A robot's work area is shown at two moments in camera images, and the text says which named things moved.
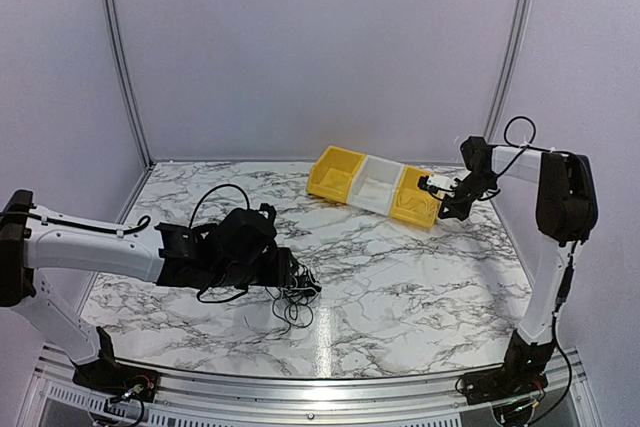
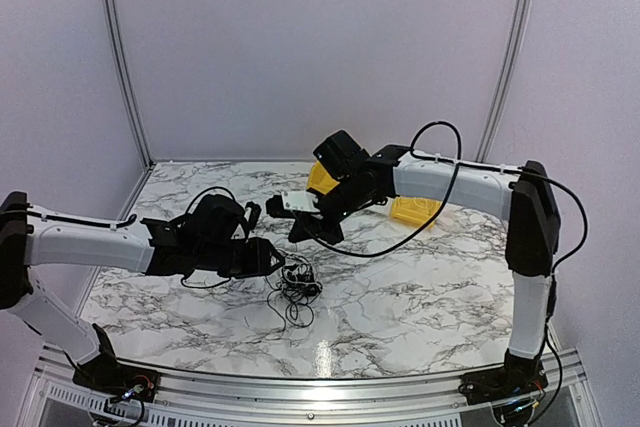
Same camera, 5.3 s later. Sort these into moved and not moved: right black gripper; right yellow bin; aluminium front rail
Moved: right black gripper
Not moved: aluminium front rail; right yellow bin
